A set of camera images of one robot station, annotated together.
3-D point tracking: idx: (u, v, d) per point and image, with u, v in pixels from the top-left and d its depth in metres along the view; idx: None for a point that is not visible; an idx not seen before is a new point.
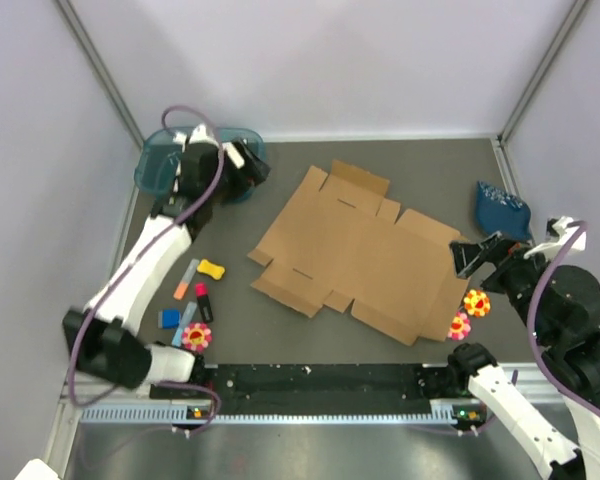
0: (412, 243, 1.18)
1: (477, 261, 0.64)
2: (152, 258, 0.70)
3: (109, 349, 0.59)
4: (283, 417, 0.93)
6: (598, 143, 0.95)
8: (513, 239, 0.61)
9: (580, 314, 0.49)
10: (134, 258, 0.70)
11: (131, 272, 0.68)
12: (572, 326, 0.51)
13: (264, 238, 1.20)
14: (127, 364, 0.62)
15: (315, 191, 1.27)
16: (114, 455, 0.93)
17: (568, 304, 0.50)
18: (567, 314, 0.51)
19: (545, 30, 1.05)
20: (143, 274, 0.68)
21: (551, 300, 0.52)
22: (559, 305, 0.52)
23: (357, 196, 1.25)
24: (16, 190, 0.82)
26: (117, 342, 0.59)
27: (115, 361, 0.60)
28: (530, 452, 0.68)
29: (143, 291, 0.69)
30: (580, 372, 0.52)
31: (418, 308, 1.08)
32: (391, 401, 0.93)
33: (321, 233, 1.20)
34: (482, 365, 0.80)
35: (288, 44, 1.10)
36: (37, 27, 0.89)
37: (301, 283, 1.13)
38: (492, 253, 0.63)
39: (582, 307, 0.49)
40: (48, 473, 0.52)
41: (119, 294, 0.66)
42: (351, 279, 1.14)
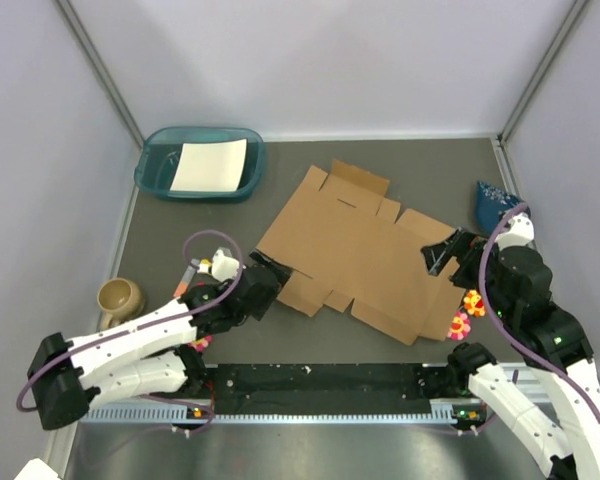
0: (412, 243, 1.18)
1: (445, 255, 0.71)
2: (149, 339, 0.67)
3: (53, 393, 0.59)
4: (283, 417, 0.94)
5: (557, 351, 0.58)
6: (598, 144, 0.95)
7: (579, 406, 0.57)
8: (473, 234, 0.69)
9: (526, 284, 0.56)
10: (135, 327, 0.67)
11: (125, 338, 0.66)
12: (524, 296, 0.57)
13: (264, 237, 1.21)
14: (60, 416, 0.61)
15: (315, 191, 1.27)
16: (115, 456, 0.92)
17: (517, 276, 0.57)
18: (519, 287, 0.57)
19: (545, 30, 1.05)
20: (128, 347, 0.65)
21: (504, 275, 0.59)
22: (511, 278, 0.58)
23: (356, 197, 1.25)
24: (15, 189, 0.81)
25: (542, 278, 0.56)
26: (62, 394, 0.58)
27: (54, 407, 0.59)
28: (531, 449, 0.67)
29: (116, 363, 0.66)
30: (536, 338, 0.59)
31: (418, 308, 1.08)
32: (391, 401, 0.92)
33: (322, 234, 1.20)
34: (482, 365, 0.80)
35: (289, 44, 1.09)
36: (37, 27, 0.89)
37: (305, 284, 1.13)
38: (457, 247, 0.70)
39: (527, 278, 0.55)
40: (48, 473, 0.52)
41: (100, 350, 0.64)
42: (352, 279, 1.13)
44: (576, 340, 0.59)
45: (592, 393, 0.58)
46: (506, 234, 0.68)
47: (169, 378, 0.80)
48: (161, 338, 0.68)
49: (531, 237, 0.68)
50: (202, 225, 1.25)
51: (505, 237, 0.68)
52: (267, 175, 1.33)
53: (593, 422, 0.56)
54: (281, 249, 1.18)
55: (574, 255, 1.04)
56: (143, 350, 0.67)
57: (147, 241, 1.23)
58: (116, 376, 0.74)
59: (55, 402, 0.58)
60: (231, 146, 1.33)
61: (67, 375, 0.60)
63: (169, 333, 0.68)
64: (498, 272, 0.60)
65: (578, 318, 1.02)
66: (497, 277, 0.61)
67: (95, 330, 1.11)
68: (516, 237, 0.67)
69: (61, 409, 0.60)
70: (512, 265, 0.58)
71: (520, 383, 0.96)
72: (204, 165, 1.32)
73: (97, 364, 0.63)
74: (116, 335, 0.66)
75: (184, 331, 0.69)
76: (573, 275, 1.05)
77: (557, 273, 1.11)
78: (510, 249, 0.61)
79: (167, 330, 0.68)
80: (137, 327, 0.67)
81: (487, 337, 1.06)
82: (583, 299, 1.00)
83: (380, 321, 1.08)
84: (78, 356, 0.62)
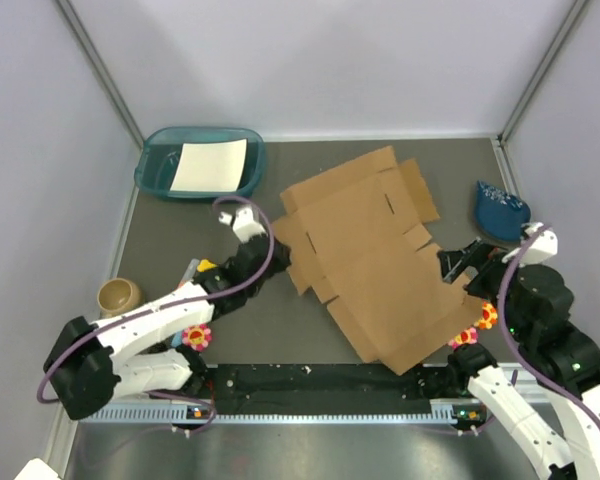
0: (425, 279, 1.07)
1: (460, 265, 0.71)
2: (170, 317, 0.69)
3: (84, 371, 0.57)
4: (283, 417, 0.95)
5: (574, 376, 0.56)
6: (598, 143, 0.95)
7: (592, 432, 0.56)
8: (491, 245, 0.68)
9: (547, 308, 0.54)
10: (156, 305, 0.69)
11: (147, 316, 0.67)
12: (541, 318, 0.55)
13: (299, 186, 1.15)
14: (89, 397, 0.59)
15: (374, 175, 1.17)
16: (115, 456, 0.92)
17: (536, 299, 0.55)
18: (537, 307, 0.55)
19: (546, 30, 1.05)
20: (154, 326, 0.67)
21: (521, 295, 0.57)
22: (529, 299, 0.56)
23: (401, 201, 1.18)
24: (14, 190, 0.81)
25: (565, 300, 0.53)
26: (94, 372, 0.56)
27: (85, 387, 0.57)
28: (530, 454, 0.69)
29: (141, 341, 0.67)
30: (552, 361, 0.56)
31: (397, 336, 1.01)
32: (391, 401, 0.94)
33: (353, 220, 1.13)
34: (483, 366, 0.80)
35: (290, 44, 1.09)
36: (38, 28, 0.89)
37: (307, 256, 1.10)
38: (473, 258, 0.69)
39: (548, 302, 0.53)
40: (48, 473, 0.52)
41: (126, 329, 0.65)
42: (349, 274, 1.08)
44: (594, 365, 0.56)
45: None
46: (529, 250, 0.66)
47: (176, 372, 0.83)
48: (182, 316, 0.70)
49: (555, 252, 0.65)
50: (202, 225, 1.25)
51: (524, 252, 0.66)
52: (267, 176, 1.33)
53: None
54: (308, 208, 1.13)
55: (574, 255, 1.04)
56: (165, 328, 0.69)
57: (147, 241, 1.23)
58: (133, 367, 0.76)
59: (88, 380, 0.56)
60: (231, 146, 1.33)
61: (96, 353, 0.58)
63: (190, 309, 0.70)
64: (515, 290, 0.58)
65: (578, 317, 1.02)
66: (513, 297, 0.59)
67: None
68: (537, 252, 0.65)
69: (92, 389, 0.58)
70: (534, 286, 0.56)
71: (520, 384, 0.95)
72: (204, 165, 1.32)
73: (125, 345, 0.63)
74: (139, 315, 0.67)
75: (203, 309, 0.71)
76: (572, 275, 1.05)
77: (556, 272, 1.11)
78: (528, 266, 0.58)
79: (187, 307, 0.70)
80: (159, 306, 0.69)
81: (488, 338, 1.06)
82: (583, 299, 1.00)
83: (353, 330, 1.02)
84: (105, 337, 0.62)
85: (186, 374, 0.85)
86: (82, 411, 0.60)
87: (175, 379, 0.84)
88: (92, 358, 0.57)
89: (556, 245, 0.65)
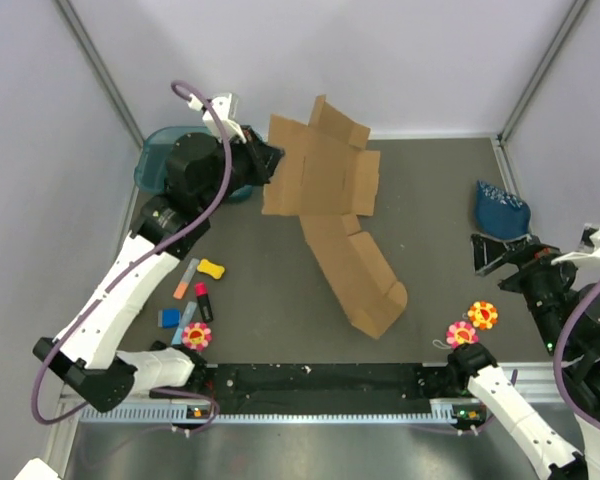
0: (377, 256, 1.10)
1: (500, 261, 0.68)
2: (126, 292, 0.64)
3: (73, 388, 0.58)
4: (283, 417, 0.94)
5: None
6: (598, 143, 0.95)
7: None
8: (542, 246, 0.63)
9: None
10: (103, 290, 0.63)
11: (99, 307, 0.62)
12: (596, 348, 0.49)
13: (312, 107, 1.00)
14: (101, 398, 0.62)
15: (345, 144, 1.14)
16: (114, 455, 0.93)
17: (599, 329, 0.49)
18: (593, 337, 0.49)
19: (546, 29, 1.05)
20: (114, 311, 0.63)
21: (580, 321, 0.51)
22: (588, 327, 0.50)
23: (352, 186, 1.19)
24: (15, 190, 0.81)
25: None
26: (80, 385, 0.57)
27: (86, 396, 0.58)
28: (531, 455, 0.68)
29: (116, 326, 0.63)
30: (599, 392, 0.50)
31: (365, 300, 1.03)
32: (390, 401, 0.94)
33: (325, 168, 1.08)
34: (482, 366, 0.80)
35: (290, 43, 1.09)
36: (38, 29, 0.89)
37: (293, 175, 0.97)
38: (518, 255, 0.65)
39: None
40: (48, 473, 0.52)
41: (88, 330, 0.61)
42: (319, 226, 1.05)
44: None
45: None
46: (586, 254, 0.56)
47: (180, 365, 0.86)
48: (136, 284, 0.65)
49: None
50: None
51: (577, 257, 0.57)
52: None
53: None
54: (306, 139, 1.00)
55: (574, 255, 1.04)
56: (127, 304, 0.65)
57: None
58: (144, 360, 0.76)
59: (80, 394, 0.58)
60: None
61: (73, 369, 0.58)
63: (141, 274, 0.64)
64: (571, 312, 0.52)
65: None
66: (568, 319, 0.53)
67: None
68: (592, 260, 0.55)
69: (94, 393, 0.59)
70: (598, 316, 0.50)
71: (520, 384, 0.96)
72: None
73: (96, 346, 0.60)
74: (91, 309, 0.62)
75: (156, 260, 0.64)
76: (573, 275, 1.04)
77: None
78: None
79: (137, 272, 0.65)
80: (106, 291, 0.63)
81: (488, 338, 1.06)
82: None
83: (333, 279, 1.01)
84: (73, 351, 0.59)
85: (187, 369, 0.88)
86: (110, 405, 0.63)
87: (181, 372, 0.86)
88: (71, 375, 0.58)
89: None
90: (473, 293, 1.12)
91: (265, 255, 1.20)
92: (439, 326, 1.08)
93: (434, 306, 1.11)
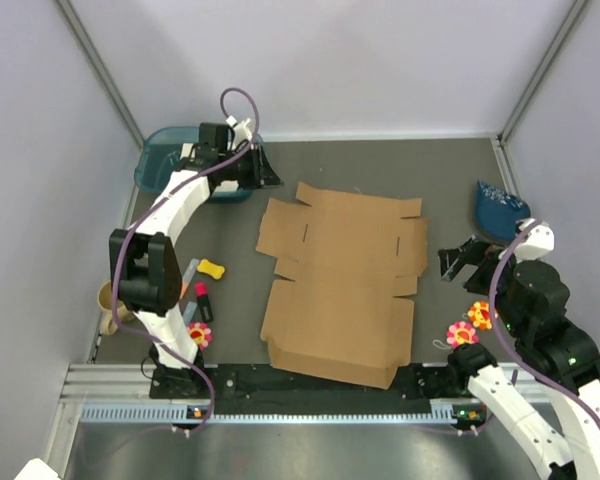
0: (374, 320, 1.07)
1: (458, 262, 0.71)
2: (183, 197, 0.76)
3: (153, 257, 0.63)
4: (283, 417, 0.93)
5: (570, 371, 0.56)
6: (598, 142, 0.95)
7: (587, 427, 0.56)
8: (487, 243, 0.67)
9: (542, 303, 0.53)
10: (167, 193, 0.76)
11: (165, 203, 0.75)
12: (538, 314, 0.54)
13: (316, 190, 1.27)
14: (170, 279, 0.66)
15: (394, 219, 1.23)
16: (114, 455, 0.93)
17: (532, 294, 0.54)
18: (534, 304, 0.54)
19: (545, 29, 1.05)
20: (176, 207, 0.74)
21: (518, 291, 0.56)
22: (525, 295, 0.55)
23: (406, 252, 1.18)
24: (15, 188, 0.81)
25: (561, 298, 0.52)
26: (162, 250, 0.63)
27: (162, 268, 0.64)
28: (530, 454, 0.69)
29: (174, 225, 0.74)
30: (549, 357, 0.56)
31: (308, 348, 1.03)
32: (391, 401, 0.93)
33: (346, 232, 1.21)
34: (483, 366, 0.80)
35: (290, 44, 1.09)
36: (37, 27, 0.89)
37: (293, 234, 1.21)
38: (470, 255, 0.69)
39: (544, 298, 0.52)
40: (48, 473, 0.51)
41: (158, 218, 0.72)
42: (311, 273, 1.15)
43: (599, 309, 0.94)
44: (590, 359, 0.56)
45: None
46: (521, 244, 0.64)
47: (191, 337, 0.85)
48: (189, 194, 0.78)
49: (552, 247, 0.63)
50: (202, 226, 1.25)
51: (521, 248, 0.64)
52: None
53: None
54: (315, 209, 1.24)
55: (573, 254, 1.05)
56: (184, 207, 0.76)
57: None
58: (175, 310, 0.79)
59: (161, 260, 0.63)
60: None
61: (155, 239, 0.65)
63: (192, 187, 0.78)
64: (512, 287, 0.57)
65: (578, 314, 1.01)
66: (511, 294, 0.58)
67: (96, 330, 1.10)
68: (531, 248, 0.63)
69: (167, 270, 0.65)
70: (529, 282, 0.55)
71: (520, 384, 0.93)
72: None
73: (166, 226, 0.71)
74: (159, 204, 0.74)
75: (202, 182, 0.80)
76: (573, 275, 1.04)
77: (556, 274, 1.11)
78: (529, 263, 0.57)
79: (190, 186, 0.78)
80: (170, 193, 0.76)
81: (488, 338, 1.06)
82: (582, 297, 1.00)
83: (275, 318, 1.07)
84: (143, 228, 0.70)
85: (193, 350, 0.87)
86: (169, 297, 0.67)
87: (190, 349, 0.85)
88: (152, 243, 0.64)
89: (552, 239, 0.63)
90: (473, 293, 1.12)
91: (265, 255, 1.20)
92: (439, 326, 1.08)
93: (434, 307, 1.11)
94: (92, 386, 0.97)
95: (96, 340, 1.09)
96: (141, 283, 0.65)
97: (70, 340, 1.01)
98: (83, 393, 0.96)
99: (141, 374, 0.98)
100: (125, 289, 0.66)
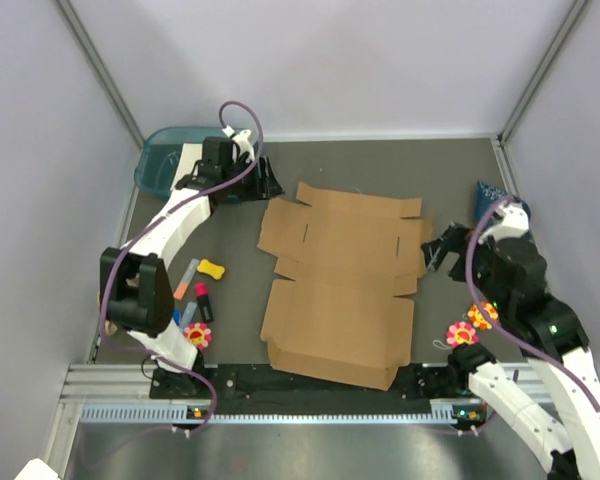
0: (374, 321, 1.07)
1: (442, 251, 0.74)
2: (180, 218, 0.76)
3: (145, 279, 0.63)
4: (283, 417, 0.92)
5: (552, 340, 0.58)
6: (598, 142, 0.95)
7: (576, 396, 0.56)
8: (466, 229, 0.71)
9: (521, 274, 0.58)
10: (165, 213, 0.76)
11: (162, 223, 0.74)
12: (519, 286, 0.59)
13: (317, 190, 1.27)
14: (160, 303, 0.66)
15: (394, 219, 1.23)
16: (115, 455, 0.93)
17: (512, 266, 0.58)
18: (514, 277, 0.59)
19: (545, 29, 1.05)
20: (173, 226, 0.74)
21: (500, 266, 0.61)
22: (506, 268, 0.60)
23: (406, 252, 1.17)
24: (15, 189, 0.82)
25: (537, 268, 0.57)
26: (153, 272, 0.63)
27: (153, 292, 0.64)
28: (533, 445, 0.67)
29: (172, 245, 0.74)
30: (531, 328, 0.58)
31: (307, 349, 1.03)
32: (391, 401, 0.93)
33: (345, 232, 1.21)
34: (482, 364, 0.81)
35: (289, 44, 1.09)
36: (37, 28, 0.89)
37: (293, 235, 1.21)
38: (451, 243, 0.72)
39: (521, 268, 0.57)
40: (47, 473, 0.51)
41: (153, 239, 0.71)
42: (311, 274, 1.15)
43: None
44: (571, 329, 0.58)
45: (589, 383, 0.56)
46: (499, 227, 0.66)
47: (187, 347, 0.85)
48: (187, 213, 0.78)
49: (526, 228, 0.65)
50: (202, 226, 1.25)
51: (498, 230, 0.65)
52: None
53: (591, 411, 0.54)
54: (314, 208, 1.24)
55: (573, 255, 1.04)
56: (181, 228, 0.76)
57: None
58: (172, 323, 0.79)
59: (152, 284, 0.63)
60: None
61: (147, 261, 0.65)
63: (191, 207, 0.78)
64: (495, 263, 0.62)
65: (578, 314, 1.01)
66: (495, 271, 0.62)
67: (96, 331, 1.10)
68: (509, 229, 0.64)
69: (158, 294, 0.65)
70: (506, 255, 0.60)
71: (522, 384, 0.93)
72: None
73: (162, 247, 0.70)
74: (156, 225, 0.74)
75: (202, 202, 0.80)
76: (573, 275, 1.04)
77: (556, 274, 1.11)
78: (505, 239, 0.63)
79: (189, 206, 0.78)
80: (168, 213, 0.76)
81: (488, 338, 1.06)
82: (583, 297, 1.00)
83: (275, 318, 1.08)
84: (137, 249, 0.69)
85: (194, 353, 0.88)
86: (157, 321, 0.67)
87: (189, 355, 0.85)
88: (145, 265, 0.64)
89: (526, 220, 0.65)
90: (474, 294, 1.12)
91: (265, 255, 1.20)
92: (440, 326, 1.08)
93: (434, 307, 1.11)
94: (92, 386, 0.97)
95: (96, 340, 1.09)
96: (129, 304, 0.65)
97: (70, 341, 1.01)
98: (83, 393, 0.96)
99: (142, 374, 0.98)
100: (114, 310, 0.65)
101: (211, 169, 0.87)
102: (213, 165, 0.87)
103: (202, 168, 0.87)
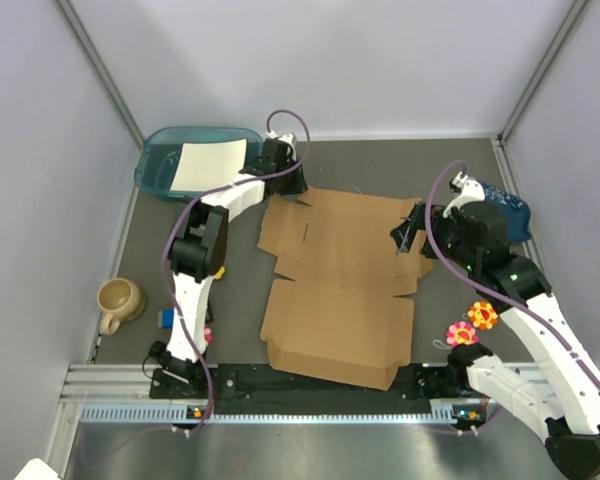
0: (374, 321, 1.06)
1: (411, 229, 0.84)
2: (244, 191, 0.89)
3: (211, 224, 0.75)
4: (283, 417, 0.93)
5: (515, 286, 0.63)
6: (597, 144, 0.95)
7: (545, 338, 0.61)
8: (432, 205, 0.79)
9: (483, 230, 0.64)
10: (233, 183, 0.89)
11: (229, 190, 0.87)
12: (482, 243, 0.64)
13: (317, 190, 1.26)
14: (216, 250, 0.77)
15: (393, 218, 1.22)
16: (115, 455, 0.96)
17: (475, 224, 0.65)
18: (478, 235, 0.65)
19: (545, 29, 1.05)
20: (237, 193, 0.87)
21: (466, 229, 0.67)
22: (471, 228, 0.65)
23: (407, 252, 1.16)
24: (13, 190, 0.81)
25: (497, 224, 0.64)
26: (220, 220, 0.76)
27: (214, 235, 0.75)
28: (530, 421, 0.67)
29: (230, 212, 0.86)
30: (497, 280, 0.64)
31: (306, 348, 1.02)
32: (391, 401, 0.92)
33: (345, 233, 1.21)
34: (479, 356, 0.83)
35: (290, 44, 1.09)
36: (37, 26, 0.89)
37: (292, 234, 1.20)
38: (419, 221, 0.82)
39: (483, 224, 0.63)
40: (48, 473, 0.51)
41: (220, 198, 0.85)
42: (310, 274, 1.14)
43: (599, 309, 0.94)
44: (532, 277, 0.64)
45: (556, 324, 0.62)
46: (459, 197, 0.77)
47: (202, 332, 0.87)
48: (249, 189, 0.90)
49: (483, 196, 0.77)
50: None
51: (460, 200, 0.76)
52: None
53: (561, 351, 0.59)
54: (314, 208, 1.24)
55: (573, 256, 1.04)
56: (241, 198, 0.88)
57: (147, 241, 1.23)
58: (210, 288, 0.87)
59: (216, 228, 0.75)
60: (232, 145, 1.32)
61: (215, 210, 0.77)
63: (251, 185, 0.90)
64: (463, 228, 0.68)
65: (577, 315, 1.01)
66: (463, 235, 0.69)
67: (96, 330, 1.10)
68: (470, 198, 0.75)
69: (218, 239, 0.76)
70: (471, 216, 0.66)
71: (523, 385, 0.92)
72: (205, 165, 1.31)
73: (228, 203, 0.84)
74: (223, 189, 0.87)
75: (259, 186, 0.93)
76: (572, 276, 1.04)
77: (554, 275, 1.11)
78: (469, 204, 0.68)
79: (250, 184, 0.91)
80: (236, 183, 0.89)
81: (489, 338, 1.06)
82: (583, 298, 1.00)
83: (275, 318, 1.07)
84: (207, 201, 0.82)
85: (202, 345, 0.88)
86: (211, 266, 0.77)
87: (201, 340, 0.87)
88: (213, 213, 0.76)
89: (482, 190, 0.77)
90: (473, 294, 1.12)
91: (265, 255, 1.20)
92: (439, 326, 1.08)
93: (434, 307, 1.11)
94: (91, 386, 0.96)
95: (96, 339, 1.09)
96: (189, 247, 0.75)
97: (69, 340, 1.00)
98: (83, 393, 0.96)
99: (143, 374, 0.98)
100: (177, 250, 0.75)
101: (266, 166, 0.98)
102: (269, 163, 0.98)
103: (260, 163, 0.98)
